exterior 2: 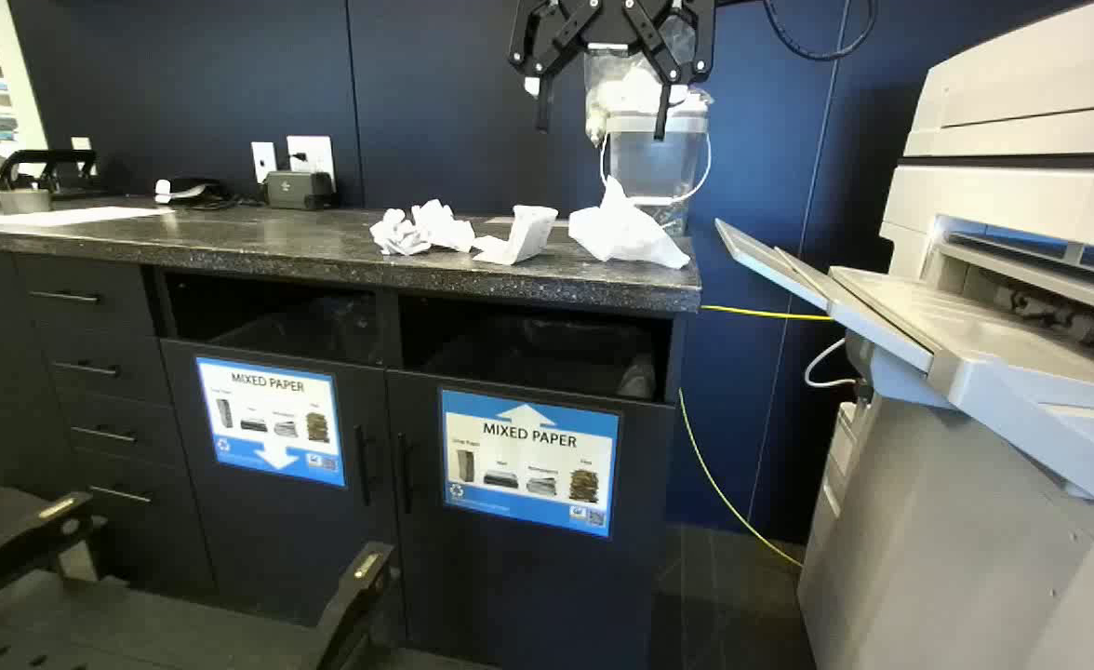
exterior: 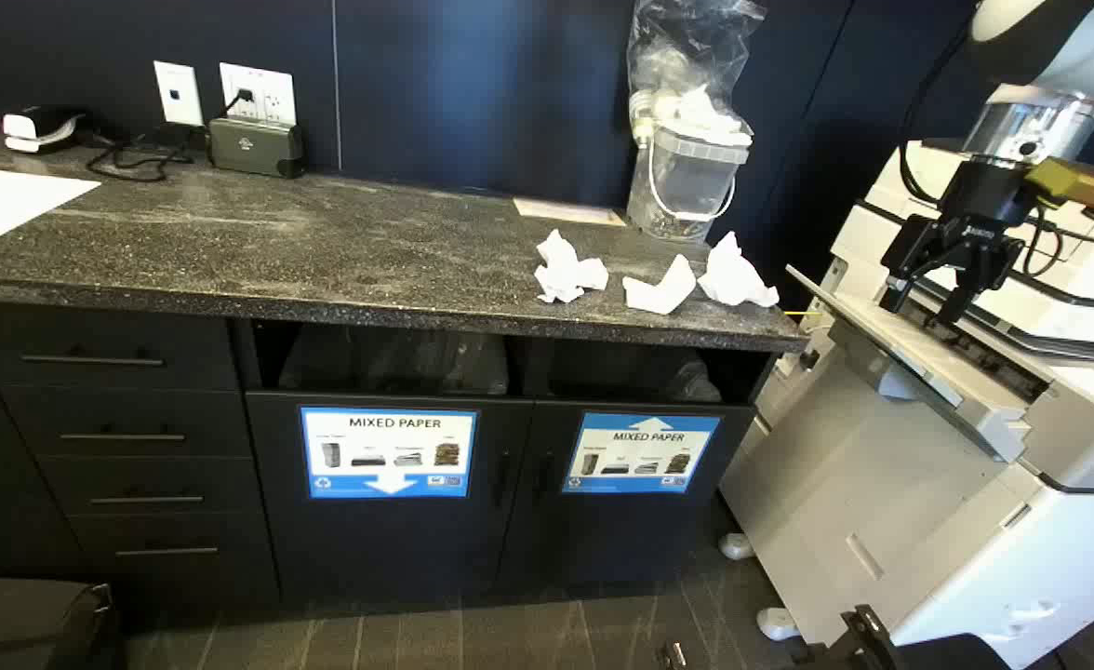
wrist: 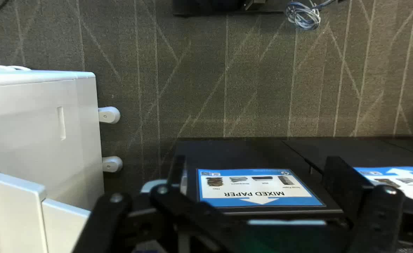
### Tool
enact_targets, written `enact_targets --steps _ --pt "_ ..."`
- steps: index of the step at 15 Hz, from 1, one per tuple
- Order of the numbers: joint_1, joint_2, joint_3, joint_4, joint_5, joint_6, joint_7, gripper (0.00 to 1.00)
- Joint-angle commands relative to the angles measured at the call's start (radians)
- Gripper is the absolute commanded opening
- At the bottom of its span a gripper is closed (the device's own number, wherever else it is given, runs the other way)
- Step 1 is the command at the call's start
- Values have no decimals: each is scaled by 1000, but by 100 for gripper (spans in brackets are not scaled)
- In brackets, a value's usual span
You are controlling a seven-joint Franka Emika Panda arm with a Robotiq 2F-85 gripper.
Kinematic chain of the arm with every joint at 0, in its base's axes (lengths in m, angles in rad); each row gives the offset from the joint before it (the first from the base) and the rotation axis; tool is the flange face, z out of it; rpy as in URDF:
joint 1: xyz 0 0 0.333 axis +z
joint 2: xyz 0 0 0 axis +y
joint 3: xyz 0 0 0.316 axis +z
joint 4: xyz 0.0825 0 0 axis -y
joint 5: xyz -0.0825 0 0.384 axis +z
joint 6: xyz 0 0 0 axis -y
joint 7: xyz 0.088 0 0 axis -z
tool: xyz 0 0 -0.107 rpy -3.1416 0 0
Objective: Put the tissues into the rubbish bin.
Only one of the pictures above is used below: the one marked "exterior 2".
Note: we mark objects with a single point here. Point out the black desk hole punch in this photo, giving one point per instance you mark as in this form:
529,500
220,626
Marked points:
48,171

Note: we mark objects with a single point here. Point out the large white tissue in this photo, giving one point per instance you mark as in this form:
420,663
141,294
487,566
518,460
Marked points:
627,232

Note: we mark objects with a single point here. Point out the white paper sheet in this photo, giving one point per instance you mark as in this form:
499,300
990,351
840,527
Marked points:
50,219

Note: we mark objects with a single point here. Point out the mixed paper label up arrow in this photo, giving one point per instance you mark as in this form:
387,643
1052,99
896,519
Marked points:
529,464

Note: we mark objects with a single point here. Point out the small white desk device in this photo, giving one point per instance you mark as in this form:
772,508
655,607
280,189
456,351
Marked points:
162,190

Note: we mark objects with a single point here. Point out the black metal platform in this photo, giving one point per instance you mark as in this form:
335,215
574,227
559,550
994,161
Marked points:
113,626

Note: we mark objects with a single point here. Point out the white wide wall outlet plate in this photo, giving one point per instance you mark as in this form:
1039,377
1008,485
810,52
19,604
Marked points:
309,155

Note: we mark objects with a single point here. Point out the folded white tissue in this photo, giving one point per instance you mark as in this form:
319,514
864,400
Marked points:
525,232

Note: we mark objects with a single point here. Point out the crumpled white tissue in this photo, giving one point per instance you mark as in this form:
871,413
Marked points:
400,236
449,225

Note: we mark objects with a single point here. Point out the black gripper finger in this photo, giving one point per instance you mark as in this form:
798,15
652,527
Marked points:
686,50
541,41

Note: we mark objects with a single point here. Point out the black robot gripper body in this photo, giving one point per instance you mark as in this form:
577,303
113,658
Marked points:
623,21

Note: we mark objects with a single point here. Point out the dark cabinet with granite counter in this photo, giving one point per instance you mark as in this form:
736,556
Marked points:
141,411

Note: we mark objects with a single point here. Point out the white narrow wall plate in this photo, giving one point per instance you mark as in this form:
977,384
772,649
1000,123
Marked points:
262,161

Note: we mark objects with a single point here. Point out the clear plastic bag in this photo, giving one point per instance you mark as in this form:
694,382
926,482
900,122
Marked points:
623,96

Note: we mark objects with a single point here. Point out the white bookshelf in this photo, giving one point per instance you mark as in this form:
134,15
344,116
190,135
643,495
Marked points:
19,77

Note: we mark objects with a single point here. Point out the black bin liner bag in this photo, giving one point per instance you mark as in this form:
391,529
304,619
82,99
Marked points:
309,334
549,360

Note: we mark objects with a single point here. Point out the black box device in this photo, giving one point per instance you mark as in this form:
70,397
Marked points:
301,190

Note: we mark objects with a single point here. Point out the large grey office printer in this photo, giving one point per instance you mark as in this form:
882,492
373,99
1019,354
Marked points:
968,534

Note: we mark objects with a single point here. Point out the clear plastic bucket container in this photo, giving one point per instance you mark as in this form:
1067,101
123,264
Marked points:
652,166

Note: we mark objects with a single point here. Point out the mixed paper label down arrow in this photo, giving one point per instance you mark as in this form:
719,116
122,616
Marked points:
271,421

